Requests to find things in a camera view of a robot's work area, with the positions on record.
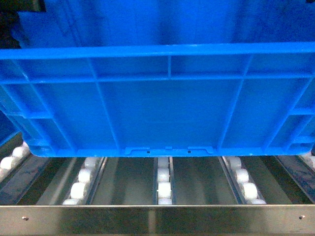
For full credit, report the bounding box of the blue crate on left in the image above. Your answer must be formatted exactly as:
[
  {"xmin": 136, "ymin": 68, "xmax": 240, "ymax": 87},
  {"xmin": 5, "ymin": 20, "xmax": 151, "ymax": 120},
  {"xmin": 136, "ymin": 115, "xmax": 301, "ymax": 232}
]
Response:
[{"xmin": 0, "ymin": 111, "xmax": 21, "ymax": 146}]

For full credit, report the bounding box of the steel roller shelf rack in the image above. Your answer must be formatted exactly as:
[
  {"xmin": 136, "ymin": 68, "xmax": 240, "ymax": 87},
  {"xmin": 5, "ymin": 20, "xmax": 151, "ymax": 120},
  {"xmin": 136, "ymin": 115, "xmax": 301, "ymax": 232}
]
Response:
[{"xmin": 0, "ymin": 133, "xmax": 315, "ymax": 236}]

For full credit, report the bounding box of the large blue plastic crate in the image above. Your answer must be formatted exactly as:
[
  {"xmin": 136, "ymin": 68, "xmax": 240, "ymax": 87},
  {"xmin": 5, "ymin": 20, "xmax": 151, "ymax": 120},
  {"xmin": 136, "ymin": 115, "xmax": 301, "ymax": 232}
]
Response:
[{"xmin": 0, "ymin": 0, "xmax": 315, "ymax": 157}]

